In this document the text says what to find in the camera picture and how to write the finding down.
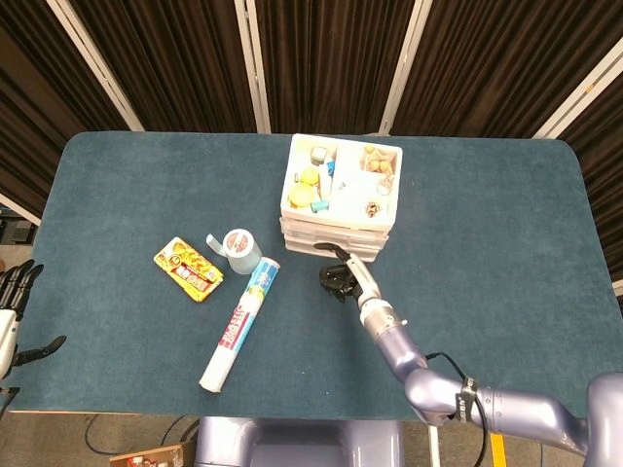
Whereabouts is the lavender robot torso base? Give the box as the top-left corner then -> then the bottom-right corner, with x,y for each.
194,416 -> 405,467

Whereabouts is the white drawer organizer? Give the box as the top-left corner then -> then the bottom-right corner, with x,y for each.
278,132 -> 405,265

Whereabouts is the white metal frame post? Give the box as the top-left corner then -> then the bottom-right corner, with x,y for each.
531,48 -> 623,141
234,0 -> 273,135
0,193 -> 43,227
379,0 -> 434,136
46,0 -> 146,133

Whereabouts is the yellow snack packet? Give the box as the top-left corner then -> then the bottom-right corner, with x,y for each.
153,236 -> 226,304

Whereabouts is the light blue cup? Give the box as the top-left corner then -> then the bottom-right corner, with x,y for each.
205,228 -> 264,276

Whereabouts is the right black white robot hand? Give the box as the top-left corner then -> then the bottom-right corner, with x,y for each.
313,241 -> 384,305

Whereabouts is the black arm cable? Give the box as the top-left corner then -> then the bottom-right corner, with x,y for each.
421,351 -> 489,467

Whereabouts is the black equipment on floor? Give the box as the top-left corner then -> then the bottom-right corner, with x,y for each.
0,206 -> 38,245

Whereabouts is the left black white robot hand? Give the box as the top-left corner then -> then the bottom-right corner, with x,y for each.
0,259 -> 67,381

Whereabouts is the blue white small tube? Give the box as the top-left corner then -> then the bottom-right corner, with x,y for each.
317,157 -> 339,196

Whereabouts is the white toothpaste tube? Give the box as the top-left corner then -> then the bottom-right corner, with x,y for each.
198,256 -> 281,394

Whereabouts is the brown cardboard box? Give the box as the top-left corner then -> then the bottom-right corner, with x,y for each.
109,443 -> 185,467

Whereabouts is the large yellow round disc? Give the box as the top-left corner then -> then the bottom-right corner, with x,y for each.
287,183 -> 315,210

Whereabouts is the blue felt table mat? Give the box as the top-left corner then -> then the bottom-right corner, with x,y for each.
10,130 -> 623,422

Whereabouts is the black floor cable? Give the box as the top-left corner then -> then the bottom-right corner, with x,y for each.
84,413 -> 202,457

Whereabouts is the dark brown curtain panel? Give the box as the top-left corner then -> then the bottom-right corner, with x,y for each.
255,0 -> 416,136
67,0 -> 259,134
392,0 -> 623,140
0,0 -> 133,220

